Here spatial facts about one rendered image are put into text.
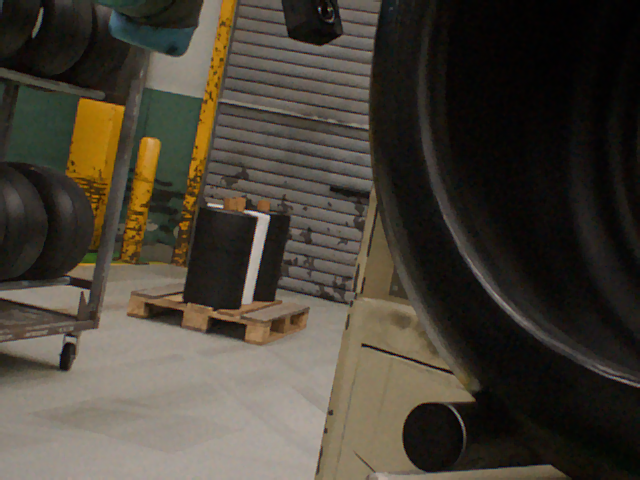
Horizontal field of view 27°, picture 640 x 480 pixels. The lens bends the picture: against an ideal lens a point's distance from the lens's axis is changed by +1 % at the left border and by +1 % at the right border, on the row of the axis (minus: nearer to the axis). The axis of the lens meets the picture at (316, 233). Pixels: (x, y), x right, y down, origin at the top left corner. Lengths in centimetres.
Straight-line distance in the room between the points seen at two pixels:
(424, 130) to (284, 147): 992
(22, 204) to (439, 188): 427
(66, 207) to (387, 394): 383
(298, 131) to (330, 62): 61
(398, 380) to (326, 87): 909
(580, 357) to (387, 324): 91
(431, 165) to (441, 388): 79
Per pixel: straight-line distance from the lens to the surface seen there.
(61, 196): 541
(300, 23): 108
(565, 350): 78
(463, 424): 85
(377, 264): 172
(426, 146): 85
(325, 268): 1061
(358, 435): 169
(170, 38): 119
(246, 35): 1100
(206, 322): 746
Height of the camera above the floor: 106
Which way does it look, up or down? 3 degrees down
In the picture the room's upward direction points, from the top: 11 degrees clockwise
